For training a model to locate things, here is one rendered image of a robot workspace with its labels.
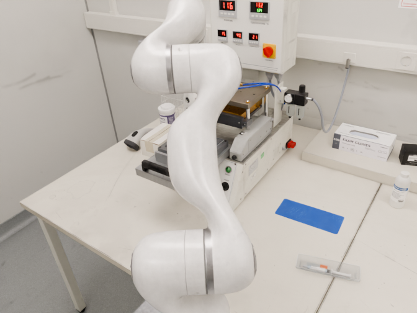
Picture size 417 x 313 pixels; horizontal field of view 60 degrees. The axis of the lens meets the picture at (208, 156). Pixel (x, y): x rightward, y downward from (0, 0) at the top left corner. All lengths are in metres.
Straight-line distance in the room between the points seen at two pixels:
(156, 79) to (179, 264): 0.36
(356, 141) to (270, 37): 0.57
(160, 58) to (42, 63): 1.91
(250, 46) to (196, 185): 0.93
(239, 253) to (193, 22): 0.48
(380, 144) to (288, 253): 0.65
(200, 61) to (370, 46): 1.07
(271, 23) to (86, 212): 1.00
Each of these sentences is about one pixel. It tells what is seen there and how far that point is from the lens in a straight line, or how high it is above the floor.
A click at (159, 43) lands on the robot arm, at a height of 1.47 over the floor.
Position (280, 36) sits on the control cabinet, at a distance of 1.44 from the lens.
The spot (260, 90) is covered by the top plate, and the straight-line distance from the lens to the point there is 1.44.
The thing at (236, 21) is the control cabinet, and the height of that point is 1.34.
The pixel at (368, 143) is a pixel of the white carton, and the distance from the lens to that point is 1.65.
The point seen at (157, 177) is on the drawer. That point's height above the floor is 0.97.
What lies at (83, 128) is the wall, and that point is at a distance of 2.87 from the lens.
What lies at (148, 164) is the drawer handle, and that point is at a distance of 1.23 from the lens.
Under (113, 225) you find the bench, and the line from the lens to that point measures 1.42.
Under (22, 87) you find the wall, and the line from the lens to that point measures 2.56.
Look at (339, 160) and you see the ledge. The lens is 1.63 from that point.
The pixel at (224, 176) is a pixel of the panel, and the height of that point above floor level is 0.87.
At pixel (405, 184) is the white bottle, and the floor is 0.86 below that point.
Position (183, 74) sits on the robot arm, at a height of 1.42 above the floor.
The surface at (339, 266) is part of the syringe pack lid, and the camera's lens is 1.22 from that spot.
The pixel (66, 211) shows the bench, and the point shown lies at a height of 0.75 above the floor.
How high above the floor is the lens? 1.67
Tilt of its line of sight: 33 degrees down
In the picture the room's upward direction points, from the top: 4 degrees counter-clockwise
